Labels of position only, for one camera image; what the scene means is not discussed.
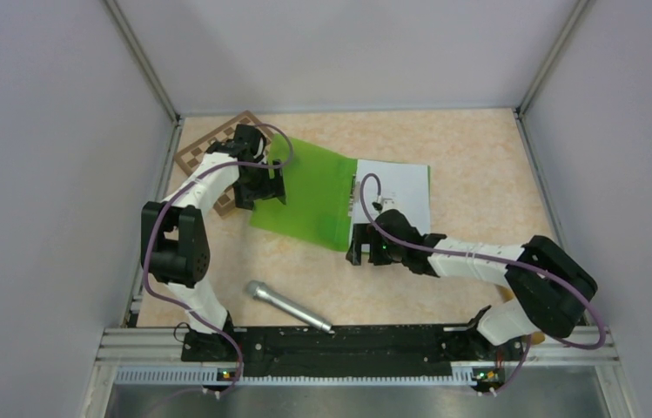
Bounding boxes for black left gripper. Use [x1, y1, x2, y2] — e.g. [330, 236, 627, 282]
[233, 159, 286, 212]

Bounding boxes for metal folder clip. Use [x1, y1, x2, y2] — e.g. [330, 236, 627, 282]
[348, 175, 360, 217]

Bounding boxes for green plastic folder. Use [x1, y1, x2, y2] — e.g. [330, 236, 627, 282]
[248, 136, 432, 253]

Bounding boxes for white paper files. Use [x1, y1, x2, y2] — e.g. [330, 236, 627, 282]
[346, 159, 431, 238]

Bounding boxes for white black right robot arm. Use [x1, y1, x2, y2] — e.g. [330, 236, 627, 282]
[346, 198, 598, 359]

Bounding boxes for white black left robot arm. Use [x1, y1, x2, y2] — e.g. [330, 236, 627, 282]
[140, 123, 294, 360]

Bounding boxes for wooden chessboard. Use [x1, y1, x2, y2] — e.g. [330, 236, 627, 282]
[173, 111, 261, 218]

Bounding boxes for silver microphone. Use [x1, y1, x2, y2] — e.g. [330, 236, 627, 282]
[245, 280, 333, 333]

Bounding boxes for wooden rolling pin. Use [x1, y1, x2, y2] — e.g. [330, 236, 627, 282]
[498, 287, 546, 346]

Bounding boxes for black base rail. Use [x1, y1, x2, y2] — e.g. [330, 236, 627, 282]
[181, 324, 523, 378]

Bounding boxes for white slotted cable duct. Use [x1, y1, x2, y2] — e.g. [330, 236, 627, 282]
[114, 366, 477, 387]

